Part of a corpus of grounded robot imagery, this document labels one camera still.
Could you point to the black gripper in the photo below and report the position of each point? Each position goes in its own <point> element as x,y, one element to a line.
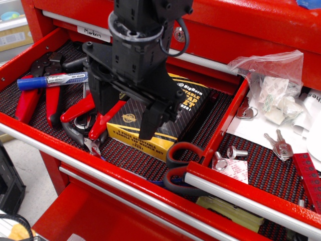
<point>135,65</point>

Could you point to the blue dry erase marker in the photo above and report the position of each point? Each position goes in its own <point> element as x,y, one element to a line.
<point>52,81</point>

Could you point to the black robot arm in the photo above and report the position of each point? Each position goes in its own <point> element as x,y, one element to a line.
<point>148,18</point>

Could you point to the large open red drawer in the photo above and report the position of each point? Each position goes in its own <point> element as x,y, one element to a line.
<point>108,198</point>

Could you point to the silver drawer lock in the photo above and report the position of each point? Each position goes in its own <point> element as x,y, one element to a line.
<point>179,35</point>

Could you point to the small open red drawer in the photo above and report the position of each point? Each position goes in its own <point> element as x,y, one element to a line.
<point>273,189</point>

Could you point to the yellow black tap wrench box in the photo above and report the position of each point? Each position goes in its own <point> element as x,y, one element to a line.
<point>152,133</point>

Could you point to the white markers label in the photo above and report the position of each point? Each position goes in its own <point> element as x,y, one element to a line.
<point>100,34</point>

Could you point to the silver wing key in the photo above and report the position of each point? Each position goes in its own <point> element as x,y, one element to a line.
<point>218,162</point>

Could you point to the silver T-shaped bolt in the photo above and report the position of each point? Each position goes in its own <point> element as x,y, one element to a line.
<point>232,152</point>

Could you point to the silver key near divider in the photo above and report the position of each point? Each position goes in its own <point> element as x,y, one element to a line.
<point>245,111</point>

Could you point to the red tool chest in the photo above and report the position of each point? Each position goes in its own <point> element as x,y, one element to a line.
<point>220,31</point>

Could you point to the white desiccant packet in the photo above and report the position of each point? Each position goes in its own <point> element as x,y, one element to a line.
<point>237,169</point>

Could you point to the cardboard box on shelf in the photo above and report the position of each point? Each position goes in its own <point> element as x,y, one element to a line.
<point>16,37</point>

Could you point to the black crate on floor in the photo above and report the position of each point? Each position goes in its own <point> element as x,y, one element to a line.
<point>12,187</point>

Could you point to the clear plastic bag with pads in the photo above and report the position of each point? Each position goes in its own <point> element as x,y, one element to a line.
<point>275,81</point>

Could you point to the yellow green notepad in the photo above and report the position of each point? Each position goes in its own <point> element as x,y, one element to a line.
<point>233,212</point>

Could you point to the white paper sheet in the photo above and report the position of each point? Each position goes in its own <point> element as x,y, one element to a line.
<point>303,134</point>

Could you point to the red drill gauge bar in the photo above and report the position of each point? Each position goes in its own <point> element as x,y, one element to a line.
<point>309,177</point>

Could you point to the red handled pliers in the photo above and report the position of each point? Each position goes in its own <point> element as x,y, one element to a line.
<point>85,108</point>

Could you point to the grey handled small cutters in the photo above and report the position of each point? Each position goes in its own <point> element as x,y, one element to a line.
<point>79,132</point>

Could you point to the red grey handled scissors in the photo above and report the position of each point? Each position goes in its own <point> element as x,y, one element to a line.
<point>179,168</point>

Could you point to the red handled crimping tool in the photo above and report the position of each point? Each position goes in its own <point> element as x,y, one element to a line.
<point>46,65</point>

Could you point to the silver key pair on ring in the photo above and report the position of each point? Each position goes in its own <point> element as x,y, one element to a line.
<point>280,147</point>

